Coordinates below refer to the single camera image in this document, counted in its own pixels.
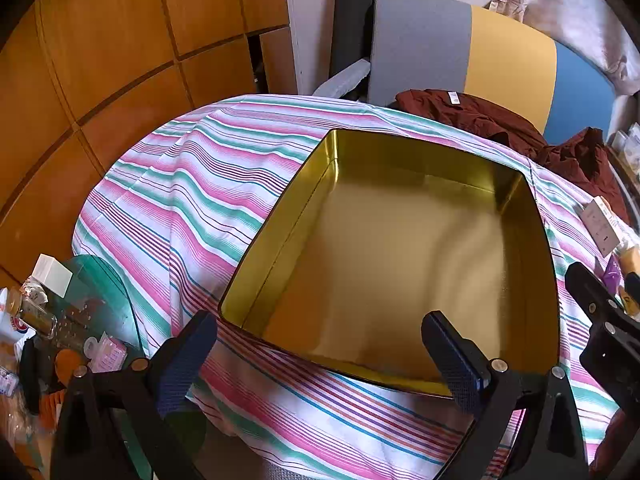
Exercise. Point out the striped tablecloth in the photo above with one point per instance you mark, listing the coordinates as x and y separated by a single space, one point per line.
200 185

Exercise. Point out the person's right hand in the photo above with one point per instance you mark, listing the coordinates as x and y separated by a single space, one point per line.
617 437

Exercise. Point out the black rolled mat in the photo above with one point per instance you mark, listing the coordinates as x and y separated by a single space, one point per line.
352 20

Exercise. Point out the gold tin box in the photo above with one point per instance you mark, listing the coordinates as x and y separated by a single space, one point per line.
400 260

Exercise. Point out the maroon jacket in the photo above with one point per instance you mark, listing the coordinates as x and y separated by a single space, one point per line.
475 115

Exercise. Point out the pale printed curtain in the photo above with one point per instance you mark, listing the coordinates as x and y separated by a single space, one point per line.
575 10

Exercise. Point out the round glass side table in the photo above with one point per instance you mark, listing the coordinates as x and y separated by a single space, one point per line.
95 285

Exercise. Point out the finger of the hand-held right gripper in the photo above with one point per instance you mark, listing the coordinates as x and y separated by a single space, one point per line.
607 345

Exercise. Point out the grey yellow blue chair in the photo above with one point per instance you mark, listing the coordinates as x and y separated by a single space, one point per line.
510 60

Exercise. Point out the pink box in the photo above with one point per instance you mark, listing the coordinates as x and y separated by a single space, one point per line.
112 354

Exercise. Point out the small white box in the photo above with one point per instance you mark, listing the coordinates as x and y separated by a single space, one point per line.
52 275

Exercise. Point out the purple packet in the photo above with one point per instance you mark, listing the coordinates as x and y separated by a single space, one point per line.
614 275

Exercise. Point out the wooden wardrobe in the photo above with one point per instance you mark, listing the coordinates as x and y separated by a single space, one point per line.
125 35

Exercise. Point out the white tape roll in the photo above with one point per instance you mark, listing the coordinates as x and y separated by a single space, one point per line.
91 347

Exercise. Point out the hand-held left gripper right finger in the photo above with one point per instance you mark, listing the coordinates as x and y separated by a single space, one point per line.
457 365

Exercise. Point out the white carton box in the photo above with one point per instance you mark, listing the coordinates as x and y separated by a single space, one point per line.
602 225

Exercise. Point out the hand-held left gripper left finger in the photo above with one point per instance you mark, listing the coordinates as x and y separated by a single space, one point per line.
182 360

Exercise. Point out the glass jar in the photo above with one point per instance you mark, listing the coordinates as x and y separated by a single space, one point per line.
40 315

